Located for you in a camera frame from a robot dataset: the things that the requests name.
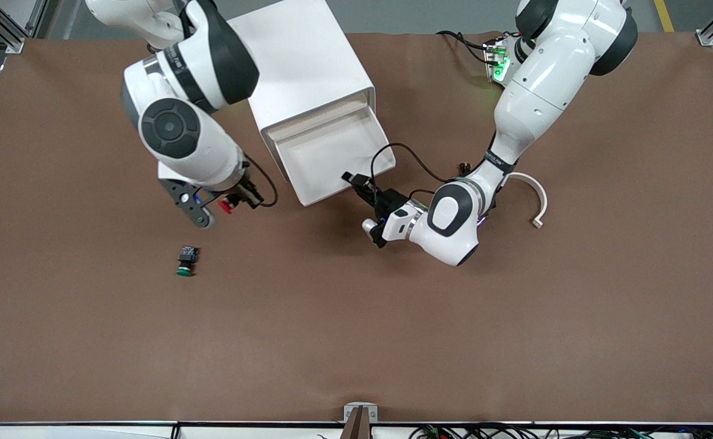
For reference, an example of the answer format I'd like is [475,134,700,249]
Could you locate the green push button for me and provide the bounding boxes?
[176,246,200,277]

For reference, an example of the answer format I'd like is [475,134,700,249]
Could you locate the brown table cover sheet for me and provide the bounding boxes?
[0,30,713,424]

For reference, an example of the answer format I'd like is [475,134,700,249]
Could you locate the white half ring clamp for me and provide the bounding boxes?
[506,173,548,229]

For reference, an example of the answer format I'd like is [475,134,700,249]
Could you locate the black arm base cable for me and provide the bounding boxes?
[437,30,492,64]

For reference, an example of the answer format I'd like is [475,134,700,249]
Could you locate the grey metal bracket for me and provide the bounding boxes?
[343,402,379,424]

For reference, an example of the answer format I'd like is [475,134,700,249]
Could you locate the tangled black and coloured cables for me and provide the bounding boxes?
[408,424,713,439]

